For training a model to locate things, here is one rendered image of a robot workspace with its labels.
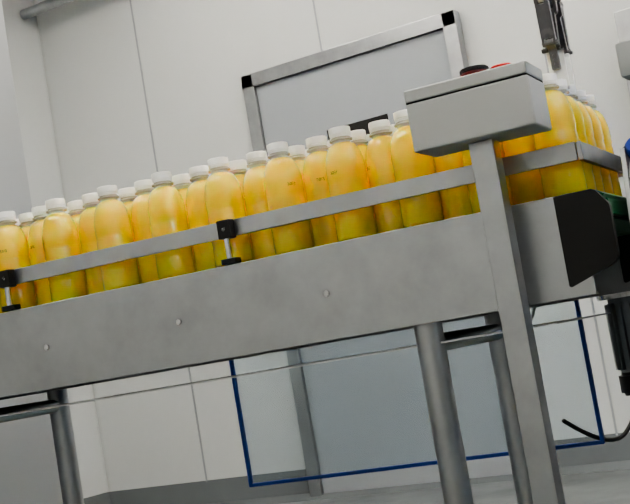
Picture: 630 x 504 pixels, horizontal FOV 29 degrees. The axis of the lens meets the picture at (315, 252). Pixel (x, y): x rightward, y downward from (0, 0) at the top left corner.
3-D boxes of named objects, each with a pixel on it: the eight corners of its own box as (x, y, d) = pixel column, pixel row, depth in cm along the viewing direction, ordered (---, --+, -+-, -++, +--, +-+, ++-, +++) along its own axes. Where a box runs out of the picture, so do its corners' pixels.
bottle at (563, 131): (582, 195, 204) (561, 87, 206) (593, 189, 197) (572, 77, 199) (540, 202, 204) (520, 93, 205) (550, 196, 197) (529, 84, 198)
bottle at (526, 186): (562, 200, 207) (542, 93, 209) (544, 200, 201) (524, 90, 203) (524, 209, 211) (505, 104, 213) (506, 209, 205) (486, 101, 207)
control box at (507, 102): (536, 123, 185) (524, 57, 185) (413, 153, 193) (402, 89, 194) (553, 130, 194) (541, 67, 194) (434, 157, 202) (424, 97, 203)
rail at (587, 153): (583, 158, 196) (580, 140, 196) (578, 160, 196) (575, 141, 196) (630, 174, 232) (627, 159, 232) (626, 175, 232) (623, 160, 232)
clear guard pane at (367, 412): (600, 440, 241) (554, 198, 245) (252, 483, 273) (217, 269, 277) (600, 439, 241) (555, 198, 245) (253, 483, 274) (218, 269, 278)
